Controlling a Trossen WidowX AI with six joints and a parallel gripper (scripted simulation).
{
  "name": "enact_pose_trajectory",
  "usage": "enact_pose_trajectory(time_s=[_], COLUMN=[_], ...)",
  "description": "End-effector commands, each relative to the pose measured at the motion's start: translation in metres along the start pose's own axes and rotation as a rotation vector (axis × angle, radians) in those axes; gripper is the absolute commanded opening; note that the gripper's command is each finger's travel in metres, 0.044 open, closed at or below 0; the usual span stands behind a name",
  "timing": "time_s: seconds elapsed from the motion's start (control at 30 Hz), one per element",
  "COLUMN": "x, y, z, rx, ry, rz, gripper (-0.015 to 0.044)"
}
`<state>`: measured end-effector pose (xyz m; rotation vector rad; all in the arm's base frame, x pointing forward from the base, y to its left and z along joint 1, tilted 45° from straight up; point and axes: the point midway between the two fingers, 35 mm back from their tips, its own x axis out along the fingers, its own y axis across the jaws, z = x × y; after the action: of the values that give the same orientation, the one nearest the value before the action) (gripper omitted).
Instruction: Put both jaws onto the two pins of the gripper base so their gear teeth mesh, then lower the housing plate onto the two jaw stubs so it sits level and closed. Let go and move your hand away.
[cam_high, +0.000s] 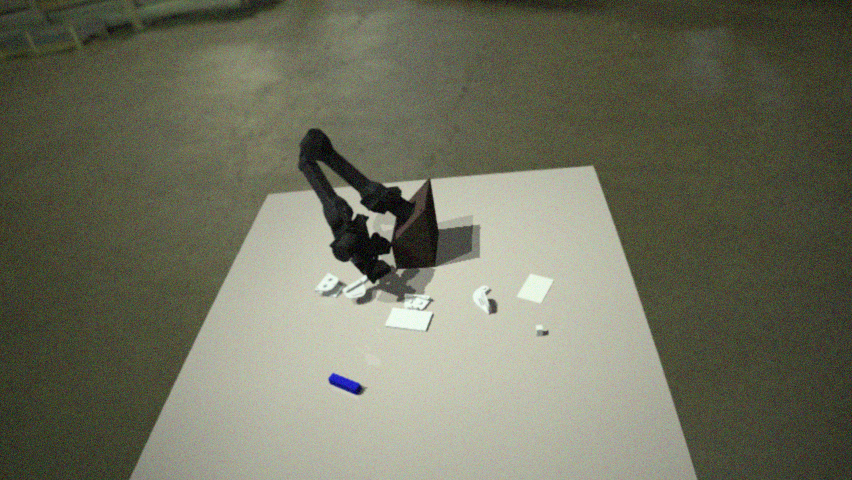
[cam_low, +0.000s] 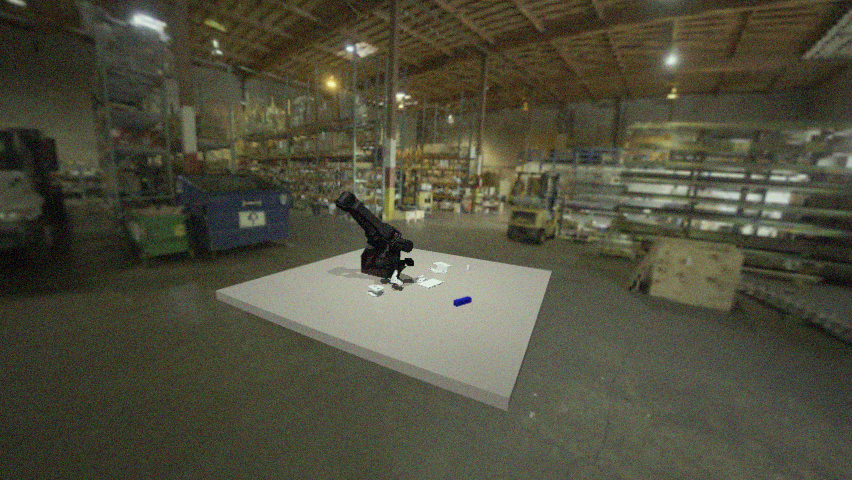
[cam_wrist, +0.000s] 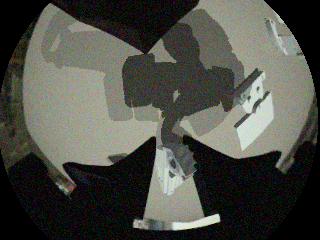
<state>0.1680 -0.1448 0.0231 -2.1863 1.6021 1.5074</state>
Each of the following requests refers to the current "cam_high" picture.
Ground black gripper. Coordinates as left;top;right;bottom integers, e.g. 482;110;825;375
350;239;391;284

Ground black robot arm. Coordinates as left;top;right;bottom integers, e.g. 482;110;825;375
298;128;416;262

